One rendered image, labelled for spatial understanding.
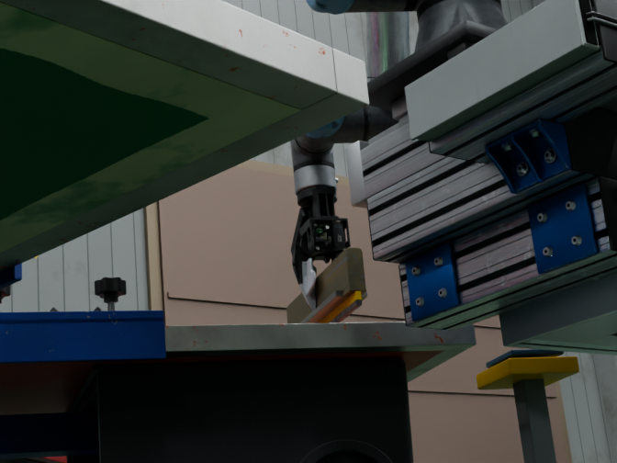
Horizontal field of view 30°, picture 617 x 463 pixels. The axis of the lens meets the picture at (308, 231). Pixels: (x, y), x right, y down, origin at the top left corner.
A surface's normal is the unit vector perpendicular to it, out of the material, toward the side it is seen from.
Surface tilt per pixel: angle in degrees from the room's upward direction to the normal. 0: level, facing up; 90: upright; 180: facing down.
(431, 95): 90
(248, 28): 90
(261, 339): 90
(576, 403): 90
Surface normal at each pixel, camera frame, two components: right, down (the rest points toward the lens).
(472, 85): -0.80, -0.11
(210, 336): 0.29, -0.33
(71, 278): 0.59, -0.30
